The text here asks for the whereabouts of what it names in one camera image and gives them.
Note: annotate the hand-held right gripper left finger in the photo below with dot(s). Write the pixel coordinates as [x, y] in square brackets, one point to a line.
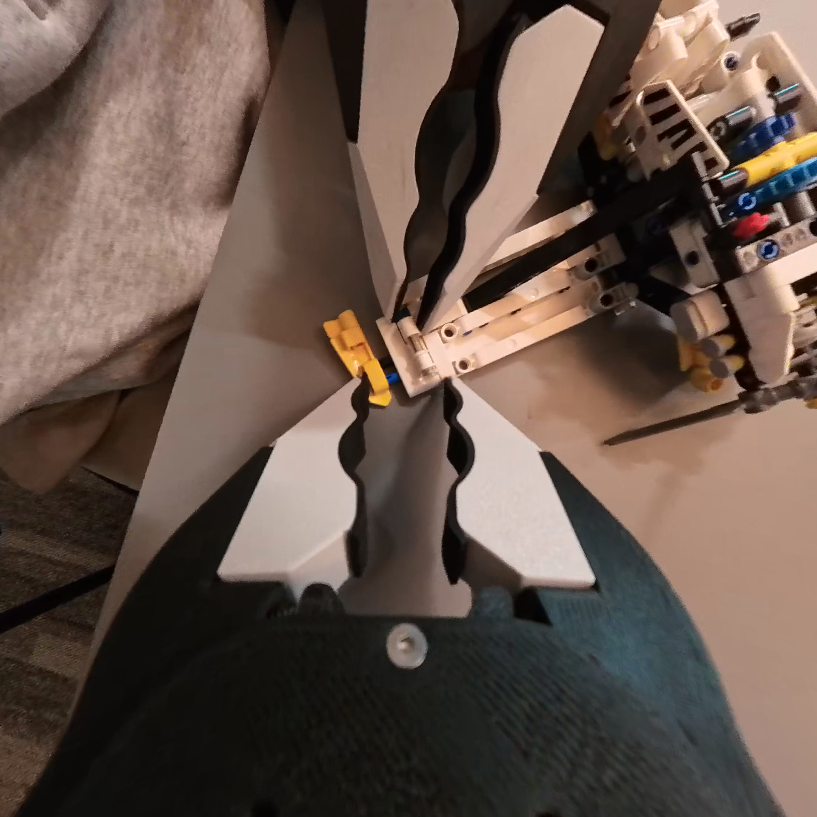
[287, 510]

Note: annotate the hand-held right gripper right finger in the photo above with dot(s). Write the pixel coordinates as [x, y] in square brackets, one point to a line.
[523, 510]

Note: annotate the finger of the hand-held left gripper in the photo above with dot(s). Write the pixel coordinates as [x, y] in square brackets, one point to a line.
[542, 127]
[389, 127]

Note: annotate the small yellow lego piece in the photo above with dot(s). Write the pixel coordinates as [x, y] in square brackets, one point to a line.
[344, 338]

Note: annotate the zebra striped lego helicopter model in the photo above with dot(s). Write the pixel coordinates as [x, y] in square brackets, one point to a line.
[510, 319]

